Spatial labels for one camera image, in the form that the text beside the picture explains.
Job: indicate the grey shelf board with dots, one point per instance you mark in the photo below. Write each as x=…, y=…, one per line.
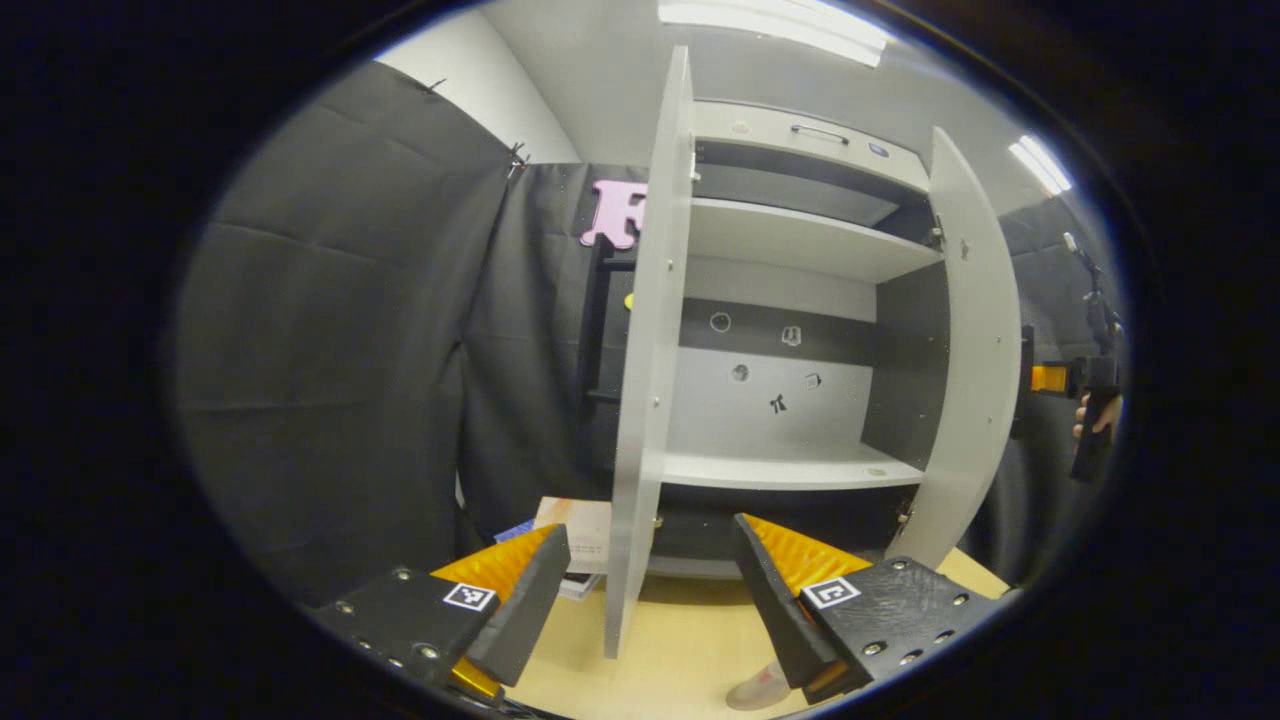
x=780, y=470
x=790, y=240

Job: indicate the person's pale shoe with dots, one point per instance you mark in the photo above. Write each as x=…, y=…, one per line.
x=760, y=690

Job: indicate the pale printed box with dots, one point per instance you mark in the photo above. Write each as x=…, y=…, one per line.
x=578, y=530

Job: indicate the grey cabinet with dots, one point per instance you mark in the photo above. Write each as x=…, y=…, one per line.
x=900, y=380

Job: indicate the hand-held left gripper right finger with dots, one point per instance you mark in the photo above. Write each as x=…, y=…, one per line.
x=775, y=600

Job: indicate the grey cabinet drawer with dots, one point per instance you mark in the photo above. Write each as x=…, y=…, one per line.
x=800, y=140

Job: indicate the black backdrop cloth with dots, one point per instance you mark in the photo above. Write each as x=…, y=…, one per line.
x=350, y=330

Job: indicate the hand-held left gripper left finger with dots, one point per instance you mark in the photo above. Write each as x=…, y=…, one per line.
x=525, y=610

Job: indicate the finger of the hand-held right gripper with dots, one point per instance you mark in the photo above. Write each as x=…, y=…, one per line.
x=1050, y=379

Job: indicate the ceiling light panel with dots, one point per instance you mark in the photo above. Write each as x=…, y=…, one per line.
x=780, y=22
x=1040, y=165

